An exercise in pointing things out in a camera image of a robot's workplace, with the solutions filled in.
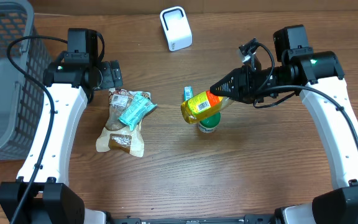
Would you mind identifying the teal snack packet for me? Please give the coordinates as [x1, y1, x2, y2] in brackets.
[119, 93, 157, 131]

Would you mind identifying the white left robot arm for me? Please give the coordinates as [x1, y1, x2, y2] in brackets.
[0, 28, 122, 223]

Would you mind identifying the yellow liquid bottle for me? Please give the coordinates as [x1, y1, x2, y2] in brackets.
[181, 90, 234, 124]

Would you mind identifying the beige brown snack bag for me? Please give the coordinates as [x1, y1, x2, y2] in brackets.
[96, 88, 151, 157]

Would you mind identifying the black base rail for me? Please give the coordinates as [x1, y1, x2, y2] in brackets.
[106, 214, 281, 224]

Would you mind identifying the grey plastic mesh basket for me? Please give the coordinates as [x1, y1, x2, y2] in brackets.
[0, 1, 52, 160]

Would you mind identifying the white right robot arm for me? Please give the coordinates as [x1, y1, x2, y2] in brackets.
[210, 25, 358, 223]

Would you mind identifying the small teal white box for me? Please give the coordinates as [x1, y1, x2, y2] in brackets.
[183, 86, 193, 101]

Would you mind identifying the white barcode scanner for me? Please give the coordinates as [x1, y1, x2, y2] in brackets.
[160, 6, 193, 52]

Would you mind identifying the green lid jar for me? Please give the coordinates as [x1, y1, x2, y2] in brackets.
[198, 113, 221, 133]

